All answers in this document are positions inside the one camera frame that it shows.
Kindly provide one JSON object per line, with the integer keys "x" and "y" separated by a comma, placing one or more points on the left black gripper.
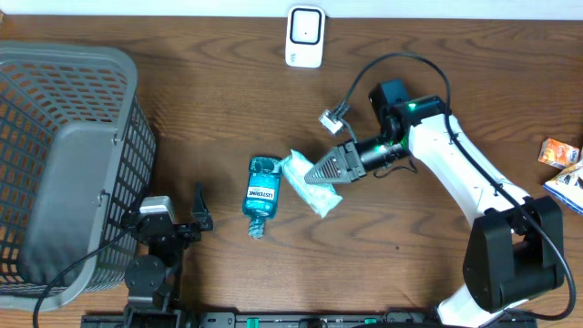
{"x": 199, "y": 214}

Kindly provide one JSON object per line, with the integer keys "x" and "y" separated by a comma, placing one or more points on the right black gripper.
{"x": 348, "y": 166}

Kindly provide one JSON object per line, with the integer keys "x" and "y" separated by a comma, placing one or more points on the mint green wipes pack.
{"x": 321, "y": 198}

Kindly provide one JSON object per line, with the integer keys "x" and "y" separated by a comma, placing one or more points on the teal mouthwash bottle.
{"x": 260, "y": 203}

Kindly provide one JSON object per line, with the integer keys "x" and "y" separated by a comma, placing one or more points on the grey plastic shopping basket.
{"x": 76, "y": 150}

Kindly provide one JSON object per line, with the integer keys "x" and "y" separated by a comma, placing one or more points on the small orange snack pack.
{"x": 558, "y": 154}

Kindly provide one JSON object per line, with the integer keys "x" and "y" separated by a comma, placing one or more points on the large yellow white snack bag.
{"x": 567, "y": 187}

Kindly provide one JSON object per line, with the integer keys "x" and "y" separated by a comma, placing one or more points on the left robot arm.
{"x": 153, "y": 279}

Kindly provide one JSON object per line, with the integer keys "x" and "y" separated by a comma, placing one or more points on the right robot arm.
{"x": 515, "y": 240}

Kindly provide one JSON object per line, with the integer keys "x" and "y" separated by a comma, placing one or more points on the white barcode scanner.
{"x": 305, "y": 36}

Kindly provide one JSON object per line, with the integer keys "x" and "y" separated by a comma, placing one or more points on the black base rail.
{"x": 273, "y": 320}

